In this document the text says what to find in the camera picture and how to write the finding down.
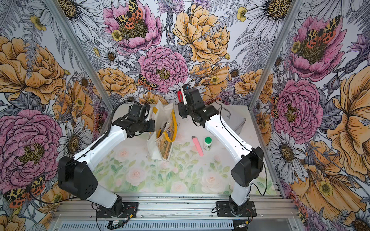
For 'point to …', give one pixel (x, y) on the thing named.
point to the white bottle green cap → (207, 144)
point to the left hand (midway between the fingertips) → (152, 129)
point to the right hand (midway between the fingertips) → (181, 108)
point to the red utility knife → (180, 96)
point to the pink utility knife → (198, 145)
